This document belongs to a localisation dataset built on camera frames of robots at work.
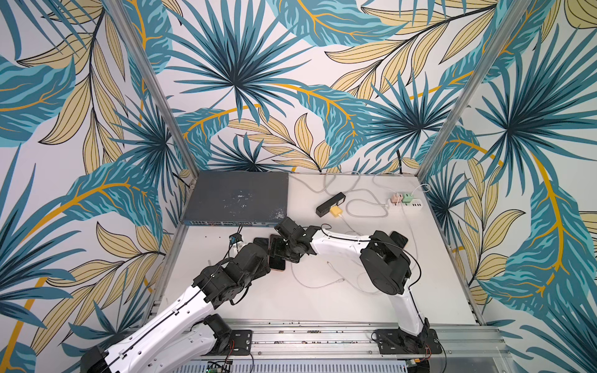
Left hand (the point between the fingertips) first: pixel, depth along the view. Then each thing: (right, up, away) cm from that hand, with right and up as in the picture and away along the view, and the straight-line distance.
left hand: (258, 265), depth 77 cm
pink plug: (+55, +22, +24) cm, 64 cm away
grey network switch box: (-14, +22, +27) cm, 37 cm away
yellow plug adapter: (+29, +16, +28) cm, 44 cm away
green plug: (+61, +22, +27) cm, 70 cm away
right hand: (-1, -5, +9) cm, 10 cm away
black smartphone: (-2, +4, +18) cm, 19 cm away
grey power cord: (+32, +26, +35) cm, 54 cm away
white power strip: (+66, +19, +30) cm, 75 cm away
